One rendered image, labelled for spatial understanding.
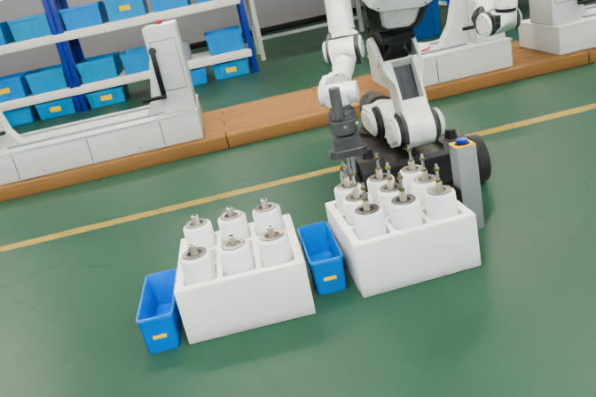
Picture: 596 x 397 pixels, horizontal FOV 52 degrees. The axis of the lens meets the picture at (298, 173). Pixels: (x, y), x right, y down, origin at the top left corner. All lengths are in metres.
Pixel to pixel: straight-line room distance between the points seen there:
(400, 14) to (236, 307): 1.14
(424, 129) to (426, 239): 0.54
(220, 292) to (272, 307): 0.16
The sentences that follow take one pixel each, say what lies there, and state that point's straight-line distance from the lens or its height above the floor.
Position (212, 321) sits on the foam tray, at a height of 0.06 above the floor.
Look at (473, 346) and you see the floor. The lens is 1.70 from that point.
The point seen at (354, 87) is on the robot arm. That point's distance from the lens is 1.87.
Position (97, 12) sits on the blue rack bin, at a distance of 6.55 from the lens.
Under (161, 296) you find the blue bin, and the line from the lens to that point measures 2.18.
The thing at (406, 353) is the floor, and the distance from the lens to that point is 1.69.
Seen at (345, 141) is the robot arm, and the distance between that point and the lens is 1.92.
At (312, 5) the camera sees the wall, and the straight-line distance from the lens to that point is 10.31.
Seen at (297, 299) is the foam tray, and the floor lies 0.06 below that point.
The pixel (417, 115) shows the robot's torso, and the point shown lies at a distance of 2.32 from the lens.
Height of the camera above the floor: 1.00
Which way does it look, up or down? 19 degrees down
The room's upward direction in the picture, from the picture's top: 12 degrees counter-clockwise
